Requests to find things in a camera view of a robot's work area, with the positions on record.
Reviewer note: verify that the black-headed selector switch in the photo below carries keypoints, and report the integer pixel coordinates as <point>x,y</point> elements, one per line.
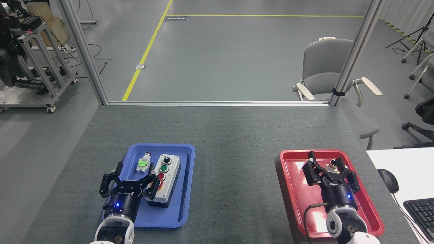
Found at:
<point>333,164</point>

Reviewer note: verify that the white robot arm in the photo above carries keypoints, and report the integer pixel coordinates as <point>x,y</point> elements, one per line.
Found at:
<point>115,231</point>
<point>342,225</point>

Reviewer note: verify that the white curtain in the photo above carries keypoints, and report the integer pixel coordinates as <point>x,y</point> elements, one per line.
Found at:
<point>407,13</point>

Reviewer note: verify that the grey chair with white armrests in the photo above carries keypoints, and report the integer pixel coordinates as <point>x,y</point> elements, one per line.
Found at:
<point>322,61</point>

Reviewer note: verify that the black keyboard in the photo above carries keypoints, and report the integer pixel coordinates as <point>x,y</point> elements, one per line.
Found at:
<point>422,213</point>

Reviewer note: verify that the brown cardboard box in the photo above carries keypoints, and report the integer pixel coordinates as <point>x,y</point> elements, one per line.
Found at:
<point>54,27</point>

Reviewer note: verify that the black tripod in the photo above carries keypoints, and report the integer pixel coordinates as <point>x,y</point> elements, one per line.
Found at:
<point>418,34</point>

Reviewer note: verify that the silver floor socket plate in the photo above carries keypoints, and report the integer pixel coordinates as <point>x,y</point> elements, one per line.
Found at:
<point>140,66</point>

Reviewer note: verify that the red-headed push button switch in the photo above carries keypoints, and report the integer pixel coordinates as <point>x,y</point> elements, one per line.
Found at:
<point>143,164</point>

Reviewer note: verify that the black office chair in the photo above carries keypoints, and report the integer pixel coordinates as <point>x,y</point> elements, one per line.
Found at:
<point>425,110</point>

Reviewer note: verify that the black machine on cart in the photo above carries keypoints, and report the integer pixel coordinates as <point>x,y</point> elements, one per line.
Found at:
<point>8,64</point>

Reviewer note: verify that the blue plastic tray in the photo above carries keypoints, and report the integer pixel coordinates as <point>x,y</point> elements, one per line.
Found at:
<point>183,189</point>

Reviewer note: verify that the dark floor label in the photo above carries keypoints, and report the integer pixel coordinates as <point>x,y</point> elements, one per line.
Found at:
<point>176,18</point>

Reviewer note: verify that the silver aluminium rail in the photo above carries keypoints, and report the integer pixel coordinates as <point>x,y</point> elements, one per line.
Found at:
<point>217,103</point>

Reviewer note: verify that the red plastic tray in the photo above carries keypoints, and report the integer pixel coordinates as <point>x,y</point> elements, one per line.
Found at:
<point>295,176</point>

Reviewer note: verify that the aluminium frame cart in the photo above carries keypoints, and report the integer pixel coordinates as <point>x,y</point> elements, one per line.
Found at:
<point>44,67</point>

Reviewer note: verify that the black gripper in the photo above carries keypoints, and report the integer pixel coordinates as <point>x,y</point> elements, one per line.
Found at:
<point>125,201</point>
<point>339,196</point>

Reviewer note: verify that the white desk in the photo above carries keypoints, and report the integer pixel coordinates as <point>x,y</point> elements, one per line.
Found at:
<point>413,166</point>

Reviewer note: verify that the black computer mouse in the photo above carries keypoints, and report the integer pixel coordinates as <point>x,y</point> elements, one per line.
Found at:
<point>388,180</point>

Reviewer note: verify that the white wheeled chair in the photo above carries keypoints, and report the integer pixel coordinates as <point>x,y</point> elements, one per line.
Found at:
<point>418,73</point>
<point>419,43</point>

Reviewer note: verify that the silver aluminium post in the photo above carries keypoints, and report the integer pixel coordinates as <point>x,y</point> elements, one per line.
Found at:
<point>356,51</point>
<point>84,51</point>

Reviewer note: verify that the grey control box with buttons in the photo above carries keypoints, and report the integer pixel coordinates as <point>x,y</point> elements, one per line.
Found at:
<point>170,169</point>

